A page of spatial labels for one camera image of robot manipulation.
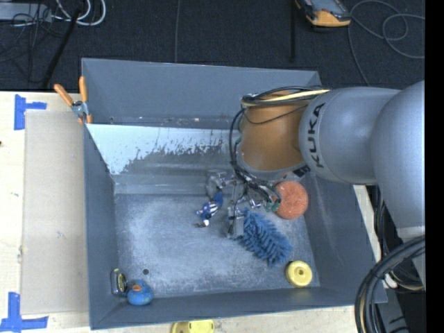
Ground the orange round scrubber ball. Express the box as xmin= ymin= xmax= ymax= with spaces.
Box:
xmin=273 ymin=180 xmax=309 ymax=221

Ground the blue fuzzy duster mitt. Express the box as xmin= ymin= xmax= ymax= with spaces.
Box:
xmin=235 ymin=207 xmax=294 ymax=268

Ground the blue white striped toy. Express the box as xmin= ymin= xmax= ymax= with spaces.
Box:
xmin=194 ymin=190 xmax=225 ymax=228

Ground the grey metal bin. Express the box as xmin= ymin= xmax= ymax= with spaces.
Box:
xmin=80 ymin=58 xmax=388 ymax=330

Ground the black and yellow tape measure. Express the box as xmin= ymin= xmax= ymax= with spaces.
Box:
xmin=110 ymin=268 xmax=128 ymax=298

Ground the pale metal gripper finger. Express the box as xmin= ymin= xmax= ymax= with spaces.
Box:
xmin=207 ymin=169 xmax=231 ymax=195
xmin=226 ymin=207 xmax=246 ymax=239

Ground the blue toy duck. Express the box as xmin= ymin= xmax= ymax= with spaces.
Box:
xmin=126 ymin=278 xmax=155 ymax=307

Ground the pale wood flat board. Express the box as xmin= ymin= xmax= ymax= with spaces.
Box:
xmin=19 ymin=109 xmax=89 ymax=316

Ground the yellow round disc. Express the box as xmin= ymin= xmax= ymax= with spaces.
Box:
xmin=284 ymin=259 xmax=313 ymax=288

